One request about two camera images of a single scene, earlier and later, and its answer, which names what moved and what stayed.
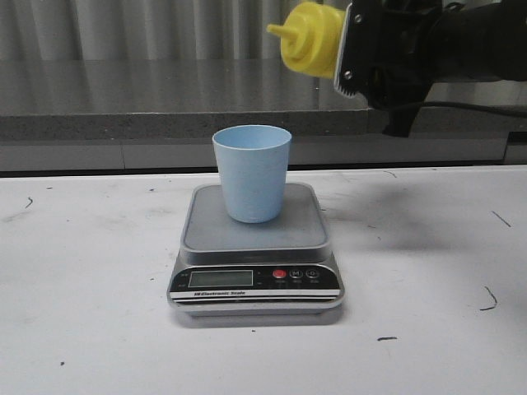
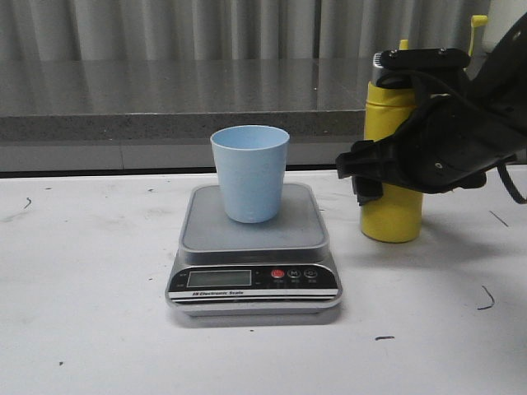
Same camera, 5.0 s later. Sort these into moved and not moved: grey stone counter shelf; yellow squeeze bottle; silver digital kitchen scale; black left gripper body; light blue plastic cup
Moved: black left gripper body; yellow squeeze bottle
Not moved: light blue plastic cup; grey stone counter shelf; silver digital kitchen scale
